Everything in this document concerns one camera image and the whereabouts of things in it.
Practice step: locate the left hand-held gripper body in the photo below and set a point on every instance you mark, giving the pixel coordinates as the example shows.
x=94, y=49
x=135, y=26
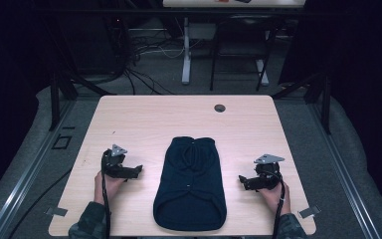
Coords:
x=114, y=162

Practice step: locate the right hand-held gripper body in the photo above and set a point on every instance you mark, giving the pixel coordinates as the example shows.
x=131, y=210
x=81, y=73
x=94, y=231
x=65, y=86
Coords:
x=268, y=172

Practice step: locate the dark navy garment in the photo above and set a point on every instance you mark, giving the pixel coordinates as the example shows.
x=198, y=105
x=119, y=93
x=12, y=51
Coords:
x=190, y=192

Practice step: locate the person's left hand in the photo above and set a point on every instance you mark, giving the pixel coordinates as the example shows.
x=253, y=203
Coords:
x=112, y=189

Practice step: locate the white desk with white legs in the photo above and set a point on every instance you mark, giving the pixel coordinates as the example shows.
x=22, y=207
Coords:
x=186, y=49

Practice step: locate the black chair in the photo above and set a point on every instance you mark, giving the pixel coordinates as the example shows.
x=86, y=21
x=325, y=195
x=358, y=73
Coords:
x=242, y=30

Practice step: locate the grey metal table bracket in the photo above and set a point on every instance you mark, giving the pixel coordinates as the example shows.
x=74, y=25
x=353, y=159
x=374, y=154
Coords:
x=56, y=211
x=309, y=211

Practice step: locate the aluminium floor rail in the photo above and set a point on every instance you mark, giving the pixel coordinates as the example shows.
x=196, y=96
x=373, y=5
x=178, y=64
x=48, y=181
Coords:
x=341, y=172
x=23, y=179

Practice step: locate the black metal frame stand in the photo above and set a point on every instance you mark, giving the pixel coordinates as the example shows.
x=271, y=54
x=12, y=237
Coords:
x=325, y=99
x=59, y=96

